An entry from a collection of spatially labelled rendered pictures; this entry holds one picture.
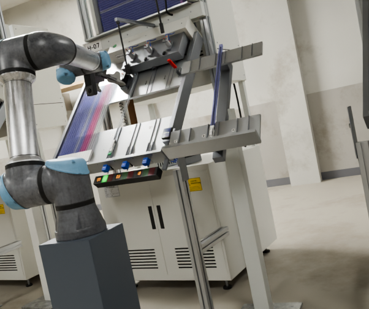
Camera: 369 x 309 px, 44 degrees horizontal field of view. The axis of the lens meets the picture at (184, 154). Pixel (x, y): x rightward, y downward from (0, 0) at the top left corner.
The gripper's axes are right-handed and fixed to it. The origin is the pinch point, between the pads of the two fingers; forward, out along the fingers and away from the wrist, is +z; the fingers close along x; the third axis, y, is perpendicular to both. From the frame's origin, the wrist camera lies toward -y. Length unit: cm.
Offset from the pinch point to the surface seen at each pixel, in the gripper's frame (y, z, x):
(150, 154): -35.1, 3.1, -24.2
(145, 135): -23.3, 6.7, -17.2
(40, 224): -50, 33, 72
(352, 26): 197, 246, -56
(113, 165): -35.7, 6.1, -2.1
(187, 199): -51, 16, -36
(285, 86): 148, 248, 12
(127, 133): -20.4, 7.3, -6.3
